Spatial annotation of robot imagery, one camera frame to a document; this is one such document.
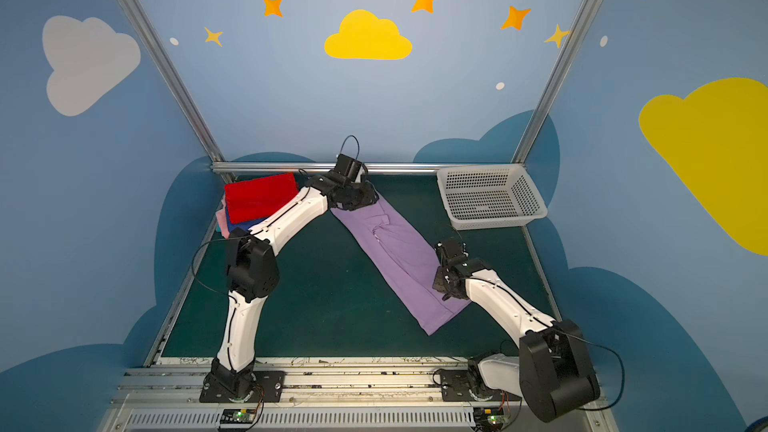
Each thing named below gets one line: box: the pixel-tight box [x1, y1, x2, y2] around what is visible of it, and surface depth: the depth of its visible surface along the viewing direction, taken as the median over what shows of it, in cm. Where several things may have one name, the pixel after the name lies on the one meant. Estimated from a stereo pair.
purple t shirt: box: [331, 193, 472, 336], surface depth 100 cm
